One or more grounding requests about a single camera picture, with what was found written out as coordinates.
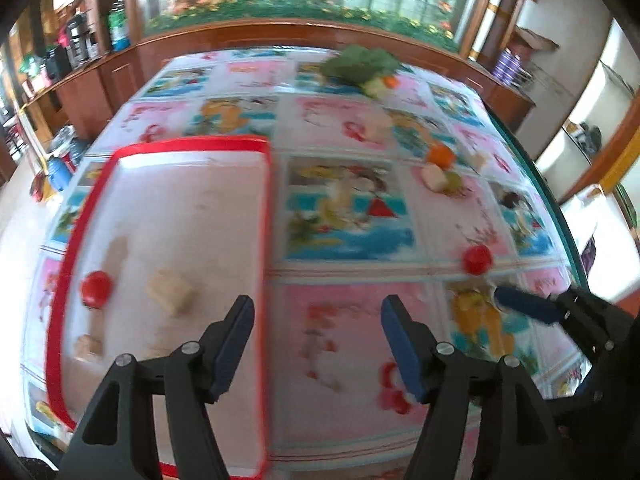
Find green plastic jar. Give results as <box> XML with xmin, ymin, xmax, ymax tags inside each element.
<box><xmin>108</xmin><ymin>2</ymin><xmax>132</xmax><ymax>52</ymax></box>

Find green leafy toy vegetable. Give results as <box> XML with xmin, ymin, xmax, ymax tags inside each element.
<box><xmin>319</xmin><ymin>44</ymin><xmax>402</xmax><ymax>84</ymax></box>

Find blue container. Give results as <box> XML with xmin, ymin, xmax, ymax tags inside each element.
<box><xmin>47</xmin><ymin>157</ymin><xmax>71</xmax><ymax>192</ymax></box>

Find orange toy fruit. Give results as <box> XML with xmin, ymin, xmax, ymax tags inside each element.
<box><xmin>427</xmin><ymin>144</ymin><xmax>456</xmax><ymax>169</ymax></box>

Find white and orange toy piece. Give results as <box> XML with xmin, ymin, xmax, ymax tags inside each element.
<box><xmin>364</xmin><ymin>76</ymin><xmax>401</xmax><ymax>99</ymax></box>

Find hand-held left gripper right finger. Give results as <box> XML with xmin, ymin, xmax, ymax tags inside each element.
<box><xmin>381</xmin><ymin>294</ymin><xmax>567</xmax><ymax>480</ymax></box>

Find red rimmed white tray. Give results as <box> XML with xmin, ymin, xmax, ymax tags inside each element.
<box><xmin>46</xmin><ymin>135</ymin><xmax>274</xmax><ymax>479</ymax></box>

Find cardboard box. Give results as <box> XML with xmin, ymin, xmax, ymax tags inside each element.
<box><xmin>514</xmin><ymin>27</ymin><xmax>559</xmax><ymax>52</ymax></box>

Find red toy tomato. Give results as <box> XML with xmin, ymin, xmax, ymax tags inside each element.
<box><xmin>462</xmin><ymin>244</ymin><xmax>494</xmax><ymax>276</ymax></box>
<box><xmin>81</xmin><ymin>270</ymin><xmax>114</xmax><ymax>310</ymax></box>

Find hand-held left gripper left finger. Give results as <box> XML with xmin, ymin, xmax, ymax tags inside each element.
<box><xmin>60</xmin><ymin>295</ymin><xmax>256</xmax><ymax>480</ymax></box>

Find black and silver thermos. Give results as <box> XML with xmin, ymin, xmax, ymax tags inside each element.
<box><xmin>66</xmin><ymin>13</ymin><xmax>99</xmax><ymax>67</ymax></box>

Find cartoon printed tablecloth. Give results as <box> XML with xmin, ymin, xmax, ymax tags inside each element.
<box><xmin>22</xmin><ymin>47</ymin><xmax>587</xmax><ymax>463</ymax></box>

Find purple stacked tins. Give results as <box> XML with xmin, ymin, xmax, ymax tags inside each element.
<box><xmin>494</xmin><ymin>48</ymin><xmax>524</xmax><ymax>84</ymax></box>

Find large beige toy block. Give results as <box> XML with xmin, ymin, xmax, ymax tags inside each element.
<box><xmin>147</xmin><ymin>268</ymin><xmax>195</xmax><ymax>317</ymax></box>

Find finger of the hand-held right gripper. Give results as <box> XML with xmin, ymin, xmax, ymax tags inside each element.
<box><xmin>494</xmin><ymin>285</ymin><xmax>627</xmax><ymax>362</ymax></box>

